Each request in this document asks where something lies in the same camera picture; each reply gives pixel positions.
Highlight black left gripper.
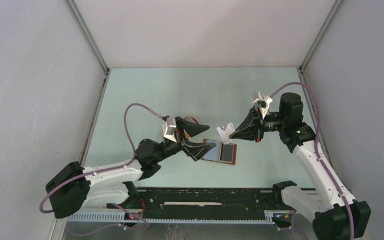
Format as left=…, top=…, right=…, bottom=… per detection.
left=154, top=117, right=216, bottom=163

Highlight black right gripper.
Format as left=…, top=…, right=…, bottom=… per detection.
left=229, top=105, right=286, bottom=143

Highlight white portrait credit card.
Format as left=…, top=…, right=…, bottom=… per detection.
left=216, top=122, right=236, bottom=144

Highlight black credit card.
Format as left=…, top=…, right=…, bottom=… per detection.
left=219, top=143, right=235, bottom=163

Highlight brown leather card holder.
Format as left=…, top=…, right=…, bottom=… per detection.
left=201, top=139, right=238, bottom=165

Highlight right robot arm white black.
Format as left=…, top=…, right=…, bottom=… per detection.
left=229, top=91, right=371, bottom=240

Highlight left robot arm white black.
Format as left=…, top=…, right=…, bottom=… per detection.
left=45, top=116, right=216, bottom=219

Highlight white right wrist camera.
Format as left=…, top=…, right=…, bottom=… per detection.
left=251, top=91, right=273, bottom=120

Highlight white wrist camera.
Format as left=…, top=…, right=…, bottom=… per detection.
left=251, top=91, right=273, bottom=120
left=162, top=116, right=177, bottom=143

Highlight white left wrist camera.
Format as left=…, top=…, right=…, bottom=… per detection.
left=162, top=116, right=177, bottom=143

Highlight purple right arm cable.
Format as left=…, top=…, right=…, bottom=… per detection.
left=269, top=82, right=356, bottom=240

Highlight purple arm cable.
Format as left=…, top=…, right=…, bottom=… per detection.
left=39, top=102, right=166, bottom=230
left=269, top=82, right=356, bottom=240

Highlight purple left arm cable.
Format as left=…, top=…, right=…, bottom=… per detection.
left=39, top=102, right=166, bottom=230

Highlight aluminium frame rail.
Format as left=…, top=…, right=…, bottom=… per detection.
left=49, top=186, right=288, bottom=218

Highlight white toothed cable duct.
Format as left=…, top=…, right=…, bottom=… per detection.
left=67, top=211, right=274, bottom=225

